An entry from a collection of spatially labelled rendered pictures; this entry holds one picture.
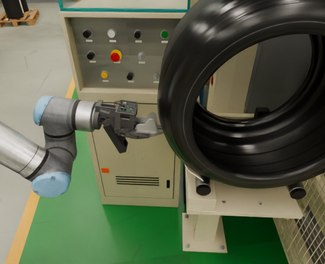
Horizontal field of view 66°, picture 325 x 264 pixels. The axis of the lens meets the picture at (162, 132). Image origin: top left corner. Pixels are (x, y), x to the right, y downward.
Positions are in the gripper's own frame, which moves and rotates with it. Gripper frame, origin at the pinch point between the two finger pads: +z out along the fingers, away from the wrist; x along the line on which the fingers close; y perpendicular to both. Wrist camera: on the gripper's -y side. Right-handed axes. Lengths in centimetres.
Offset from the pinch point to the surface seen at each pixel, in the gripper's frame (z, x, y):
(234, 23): 9.7, -10.9, 35.1
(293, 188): 40.6, -9.3, -7.2
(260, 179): 28.4, -11.9, -3.0
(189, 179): 11.5, -2.8, -16.1
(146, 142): -6, 51, -46
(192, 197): 12.0, -10.0, -16.0
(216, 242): 45, 25, -98
